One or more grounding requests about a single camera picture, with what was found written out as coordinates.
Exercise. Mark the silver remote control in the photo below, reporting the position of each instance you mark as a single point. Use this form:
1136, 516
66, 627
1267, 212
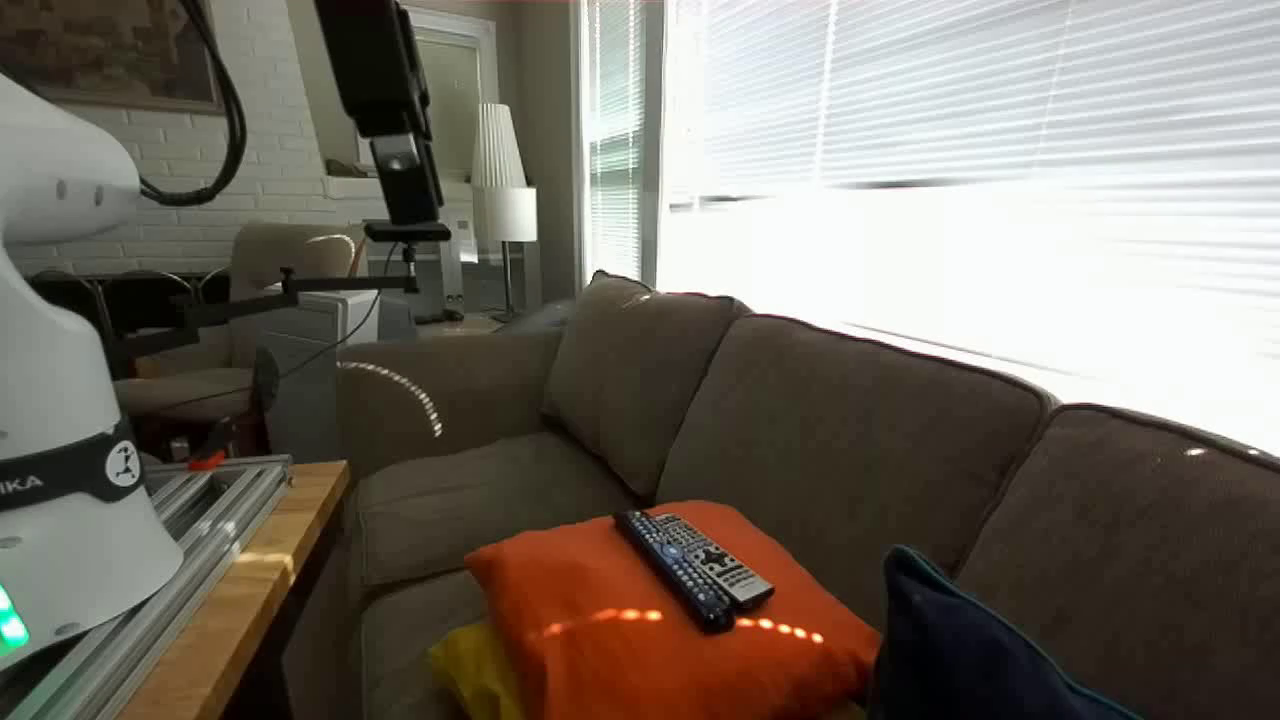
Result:
728, 575

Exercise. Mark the black RCA remote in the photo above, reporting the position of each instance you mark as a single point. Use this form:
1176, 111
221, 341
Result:
683, 579

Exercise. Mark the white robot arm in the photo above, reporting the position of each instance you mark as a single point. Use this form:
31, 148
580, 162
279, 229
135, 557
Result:
60, 428

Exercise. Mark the white floor lamp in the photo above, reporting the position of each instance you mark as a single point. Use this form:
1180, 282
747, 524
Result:
502, 197

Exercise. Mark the orange pillow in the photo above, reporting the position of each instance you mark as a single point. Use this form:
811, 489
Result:
592, 633

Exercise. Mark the yellow pillow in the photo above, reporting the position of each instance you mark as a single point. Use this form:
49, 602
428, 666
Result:
476, 675

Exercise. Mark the dark navy pillow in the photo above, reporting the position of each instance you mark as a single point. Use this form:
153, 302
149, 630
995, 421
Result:
952, 659

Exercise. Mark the beige armchair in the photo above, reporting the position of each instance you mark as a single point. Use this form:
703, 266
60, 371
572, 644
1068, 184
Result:
212, 363

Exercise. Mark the window blinds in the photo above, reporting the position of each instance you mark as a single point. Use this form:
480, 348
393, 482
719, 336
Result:
1068, 190

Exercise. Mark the wooden table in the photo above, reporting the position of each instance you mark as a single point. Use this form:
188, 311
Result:
264, 528

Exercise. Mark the black camera on stand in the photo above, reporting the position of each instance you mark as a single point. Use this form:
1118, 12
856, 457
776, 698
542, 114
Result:
387, 98

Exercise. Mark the framed wall picture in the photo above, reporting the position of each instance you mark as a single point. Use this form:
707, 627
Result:
115, 54

